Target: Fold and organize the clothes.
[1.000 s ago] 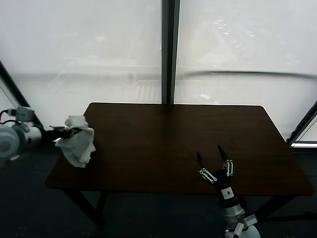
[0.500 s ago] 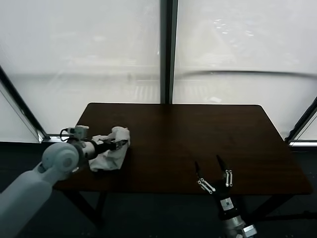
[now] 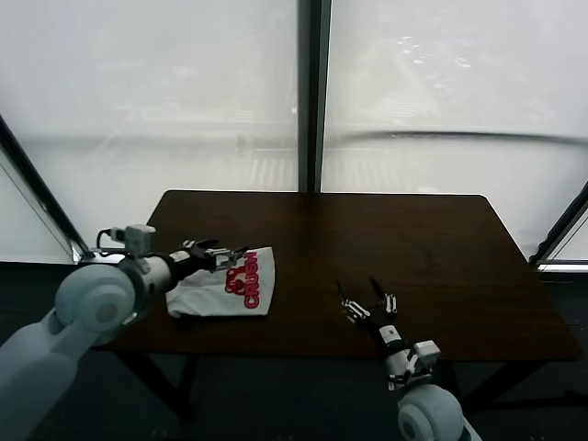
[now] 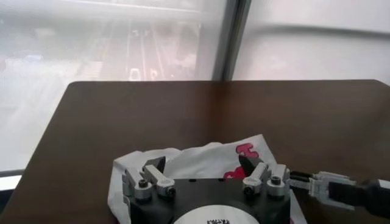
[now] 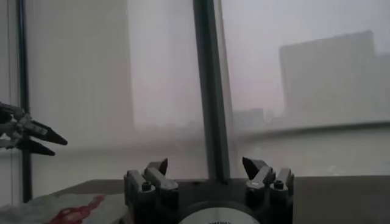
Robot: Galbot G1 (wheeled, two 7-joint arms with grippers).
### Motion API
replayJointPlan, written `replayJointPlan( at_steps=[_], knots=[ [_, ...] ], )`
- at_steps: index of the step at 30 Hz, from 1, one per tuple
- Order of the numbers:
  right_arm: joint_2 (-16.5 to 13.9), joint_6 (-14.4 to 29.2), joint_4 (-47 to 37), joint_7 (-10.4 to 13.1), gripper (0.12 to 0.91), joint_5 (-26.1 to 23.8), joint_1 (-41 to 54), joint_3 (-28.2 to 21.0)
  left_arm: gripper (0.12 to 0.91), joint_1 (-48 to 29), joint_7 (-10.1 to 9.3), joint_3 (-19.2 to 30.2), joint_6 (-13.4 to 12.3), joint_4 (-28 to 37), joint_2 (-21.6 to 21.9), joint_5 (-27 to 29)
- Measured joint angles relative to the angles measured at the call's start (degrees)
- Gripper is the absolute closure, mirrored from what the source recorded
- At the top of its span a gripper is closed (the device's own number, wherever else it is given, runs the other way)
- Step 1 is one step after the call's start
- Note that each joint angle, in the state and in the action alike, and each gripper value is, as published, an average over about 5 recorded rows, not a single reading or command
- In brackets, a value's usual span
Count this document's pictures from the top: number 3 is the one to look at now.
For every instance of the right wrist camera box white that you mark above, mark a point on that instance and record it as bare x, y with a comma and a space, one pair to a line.
427, 353

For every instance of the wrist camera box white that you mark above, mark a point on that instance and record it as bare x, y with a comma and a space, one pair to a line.
427, 353
138, 239

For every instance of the white t-shirt with red print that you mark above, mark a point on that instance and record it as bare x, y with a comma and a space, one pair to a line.
220, 289

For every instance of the slanted dark window frame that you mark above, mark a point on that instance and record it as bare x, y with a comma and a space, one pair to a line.
558, 225

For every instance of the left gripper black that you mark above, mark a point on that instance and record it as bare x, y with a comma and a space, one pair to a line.
193, 259

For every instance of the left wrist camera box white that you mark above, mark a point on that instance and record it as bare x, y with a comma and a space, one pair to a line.
138, 239

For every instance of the grey handrail behind glass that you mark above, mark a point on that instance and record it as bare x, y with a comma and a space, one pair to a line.
459, 134

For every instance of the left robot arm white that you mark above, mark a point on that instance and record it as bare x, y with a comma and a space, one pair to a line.
69, 331

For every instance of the dark vertical window post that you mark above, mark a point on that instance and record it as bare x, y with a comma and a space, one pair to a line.
313, 92

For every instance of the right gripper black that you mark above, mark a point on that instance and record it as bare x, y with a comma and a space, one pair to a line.
383, 328

